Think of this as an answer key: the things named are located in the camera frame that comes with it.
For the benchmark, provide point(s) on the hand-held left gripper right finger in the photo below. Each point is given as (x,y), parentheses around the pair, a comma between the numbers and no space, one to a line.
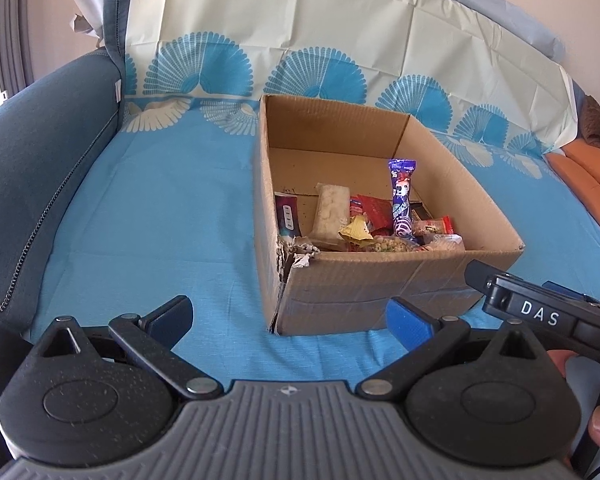
(407,319)

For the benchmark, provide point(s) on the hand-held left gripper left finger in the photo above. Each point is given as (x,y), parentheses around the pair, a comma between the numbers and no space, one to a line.
(172,314)

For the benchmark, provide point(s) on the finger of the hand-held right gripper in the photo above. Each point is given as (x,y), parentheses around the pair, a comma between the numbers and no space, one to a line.
(562,291)
(525,307)

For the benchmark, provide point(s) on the brown cardboard box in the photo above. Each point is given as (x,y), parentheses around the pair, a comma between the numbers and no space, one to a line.
(380,290)

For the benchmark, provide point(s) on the round puffed grain cake packet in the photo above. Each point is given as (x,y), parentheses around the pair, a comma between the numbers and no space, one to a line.
(390,246)

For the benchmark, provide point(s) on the clear peanut cracker packet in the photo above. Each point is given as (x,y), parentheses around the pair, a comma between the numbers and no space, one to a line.
(445,243)

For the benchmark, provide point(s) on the small clear red-end packet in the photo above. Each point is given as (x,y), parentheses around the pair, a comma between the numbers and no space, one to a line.
(437,225)

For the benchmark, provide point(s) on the small yellow snack packet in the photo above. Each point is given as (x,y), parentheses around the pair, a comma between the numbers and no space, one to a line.
(356,230)

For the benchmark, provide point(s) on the red snack packet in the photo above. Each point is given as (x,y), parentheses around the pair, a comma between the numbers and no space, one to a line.
(375,210)

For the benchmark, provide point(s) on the purple candy packet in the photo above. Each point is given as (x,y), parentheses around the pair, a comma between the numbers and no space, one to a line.
(401,195)

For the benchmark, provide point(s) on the white rice cracker packet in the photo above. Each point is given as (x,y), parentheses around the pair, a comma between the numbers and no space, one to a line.
(331,210)

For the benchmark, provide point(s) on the silver foil snack bar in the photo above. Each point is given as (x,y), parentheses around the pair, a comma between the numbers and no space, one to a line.
(287,212)

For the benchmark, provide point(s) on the orange cushion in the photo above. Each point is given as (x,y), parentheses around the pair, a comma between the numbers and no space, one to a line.
(587,180)

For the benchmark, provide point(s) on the white sofa tag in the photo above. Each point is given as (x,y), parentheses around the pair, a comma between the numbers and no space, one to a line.
(116,89)

